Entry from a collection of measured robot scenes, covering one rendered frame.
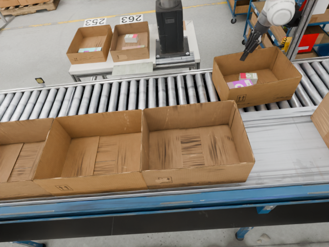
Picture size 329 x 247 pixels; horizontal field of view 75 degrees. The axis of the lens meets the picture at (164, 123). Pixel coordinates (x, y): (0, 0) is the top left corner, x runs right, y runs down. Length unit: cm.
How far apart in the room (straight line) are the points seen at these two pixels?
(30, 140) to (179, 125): 75
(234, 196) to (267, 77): 89
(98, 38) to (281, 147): 166
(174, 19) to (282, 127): 96
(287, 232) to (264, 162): 96
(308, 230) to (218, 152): 113
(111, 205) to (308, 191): 72
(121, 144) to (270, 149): 67
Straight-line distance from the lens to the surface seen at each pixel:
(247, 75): 146
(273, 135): 108
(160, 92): 140
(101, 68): 173
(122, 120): 98
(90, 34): 213
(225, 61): 143
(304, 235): 191
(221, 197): 86
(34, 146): 124
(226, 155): 96
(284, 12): 111
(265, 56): 153
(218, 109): 96
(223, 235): 176
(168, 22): 158
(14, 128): 120
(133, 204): 87
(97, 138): 109
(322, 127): 114
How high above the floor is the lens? 172
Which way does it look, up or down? 52 degrees down
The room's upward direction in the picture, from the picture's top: 9 degrees counter-clockwise
